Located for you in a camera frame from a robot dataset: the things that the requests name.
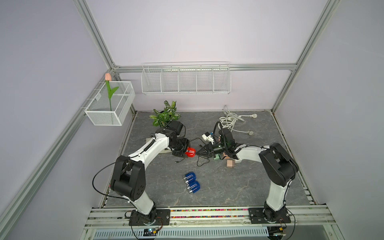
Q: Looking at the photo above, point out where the red electric shaver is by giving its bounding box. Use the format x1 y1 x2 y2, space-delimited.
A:
185 147 196 158

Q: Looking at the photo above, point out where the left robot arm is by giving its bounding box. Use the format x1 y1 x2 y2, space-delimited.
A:
106 120 191 226

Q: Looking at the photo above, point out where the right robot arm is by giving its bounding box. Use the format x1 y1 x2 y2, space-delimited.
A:
197 129 299 223

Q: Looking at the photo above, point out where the cream hand-shaped holder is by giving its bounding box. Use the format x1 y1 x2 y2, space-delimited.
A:
146 138 172 154

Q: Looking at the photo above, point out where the pink charger cube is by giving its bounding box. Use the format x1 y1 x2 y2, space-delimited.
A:
227 159 235 168

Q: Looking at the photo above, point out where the potted green plant black vase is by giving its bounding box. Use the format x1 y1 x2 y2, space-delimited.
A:
150 101 181 128

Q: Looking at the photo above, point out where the pink artificial tulip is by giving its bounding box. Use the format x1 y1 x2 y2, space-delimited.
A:
105 73 119 111

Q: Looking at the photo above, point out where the white power cord bundle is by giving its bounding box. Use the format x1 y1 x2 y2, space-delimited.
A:
218 105 259 136

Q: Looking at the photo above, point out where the long white wire shelf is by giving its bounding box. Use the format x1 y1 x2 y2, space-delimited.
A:
141 62 232 95

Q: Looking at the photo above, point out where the white wire basket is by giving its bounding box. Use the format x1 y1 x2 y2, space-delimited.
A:
85 81 135 126

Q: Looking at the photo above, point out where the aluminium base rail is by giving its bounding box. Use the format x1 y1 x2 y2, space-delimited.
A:
85 205 336 229

